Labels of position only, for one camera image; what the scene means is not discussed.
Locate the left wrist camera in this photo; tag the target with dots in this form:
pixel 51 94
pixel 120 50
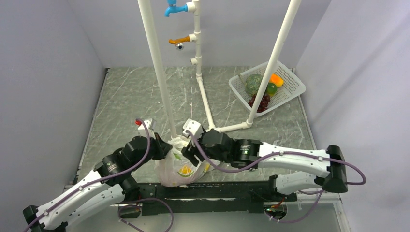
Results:
pixel 146 127

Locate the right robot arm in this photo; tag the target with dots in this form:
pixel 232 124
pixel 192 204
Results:
pixel 323 169

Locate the green fake melon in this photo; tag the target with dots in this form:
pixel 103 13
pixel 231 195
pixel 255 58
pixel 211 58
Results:
pixel 252 84

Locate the purple fake grapes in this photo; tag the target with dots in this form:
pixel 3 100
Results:
pixel 263 105

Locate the white printed plastic bag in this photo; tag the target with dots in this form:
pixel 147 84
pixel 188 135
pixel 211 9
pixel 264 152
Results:
pixel 176 170

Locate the white pvc pipe frame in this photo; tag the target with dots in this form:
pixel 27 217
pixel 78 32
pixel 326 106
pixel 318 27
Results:
pixel 194 7

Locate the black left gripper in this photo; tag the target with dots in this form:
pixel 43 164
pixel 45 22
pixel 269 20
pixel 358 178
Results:
pixel 163 148

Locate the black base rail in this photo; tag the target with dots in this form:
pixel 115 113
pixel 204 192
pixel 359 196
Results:
pixel 203 197

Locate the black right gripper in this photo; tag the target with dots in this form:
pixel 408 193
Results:
pixel 189 152

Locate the orange tap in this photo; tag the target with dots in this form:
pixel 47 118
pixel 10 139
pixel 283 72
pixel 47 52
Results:
pixel 179 40

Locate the orange fake fruit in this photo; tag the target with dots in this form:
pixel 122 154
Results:
pixel 276 80

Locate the green fake lime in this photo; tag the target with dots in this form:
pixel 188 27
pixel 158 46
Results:
pixel 271 89

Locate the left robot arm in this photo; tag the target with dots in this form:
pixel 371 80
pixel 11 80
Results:
pixel 110 179

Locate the white plastic basket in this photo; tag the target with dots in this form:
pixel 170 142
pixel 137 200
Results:
pixel 280 94

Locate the blue tap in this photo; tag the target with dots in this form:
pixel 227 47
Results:
pixel 173 8

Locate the silver metal ball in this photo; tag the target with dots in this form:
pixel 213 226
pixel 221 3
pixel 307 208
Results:
pixel 179 46

